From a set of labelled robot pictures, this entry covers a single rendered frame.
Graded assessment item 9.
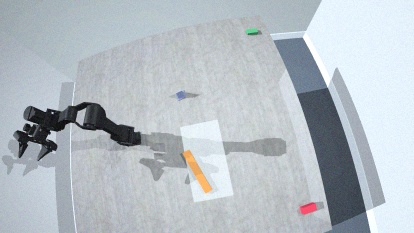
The green rectangular block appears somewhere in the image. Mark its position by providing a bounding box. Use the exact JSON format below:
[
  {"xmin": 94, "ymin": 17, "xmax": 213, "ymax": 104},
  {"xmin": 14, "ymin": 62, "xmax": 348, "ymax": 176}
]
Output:
[{"xmin": 246, "ymin": 28, "xmax": 258, "ymax": 35}]

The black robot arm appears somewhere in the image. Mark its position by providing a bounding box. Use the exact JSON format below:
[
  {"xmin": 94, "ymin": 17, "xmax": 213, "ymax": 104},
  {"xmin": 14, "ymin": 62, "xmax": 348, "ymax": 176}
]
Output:
[{"xmin": 23, "ymin": 102, "xmax": 142, "ymax": 147}]

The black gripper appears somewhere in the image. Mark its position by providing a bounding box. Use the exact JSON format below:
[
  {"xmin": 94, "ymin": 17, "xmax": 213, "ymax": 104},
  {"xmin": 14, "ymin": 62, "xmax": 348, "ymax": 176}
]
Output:
[{"xmin": 13, "ymin": 124, "xmax": 58, "ymax": 161}]

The red rectangular block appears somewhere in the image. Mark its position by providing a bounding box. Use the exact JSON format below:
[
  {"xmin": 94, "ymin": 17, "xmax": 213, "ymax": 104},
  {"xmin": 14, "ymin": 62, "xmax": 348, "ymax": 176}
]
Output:
[{"xmin": 300, "ymin": 202, "xmax": 317, "ymax": 215}]

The orange bar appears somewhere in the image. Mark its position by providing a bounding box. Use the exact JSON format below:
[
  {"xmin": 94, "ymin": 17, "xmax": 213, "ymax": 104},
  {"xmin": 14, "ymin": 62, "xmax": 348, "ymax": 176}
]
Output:
[{"xmin": 182, "ymin": 150, "xmax": 212, "ymax": 194}]

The blue wedge block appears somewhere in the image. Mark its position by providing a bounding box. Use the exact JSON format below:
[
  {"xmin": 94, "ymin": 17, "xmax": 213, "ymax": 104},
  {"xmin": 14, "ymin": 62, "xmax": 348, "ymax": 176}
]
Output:
[{"xmin": 176, "ymin": 90, "xmax": 186, "ymax": 100}]

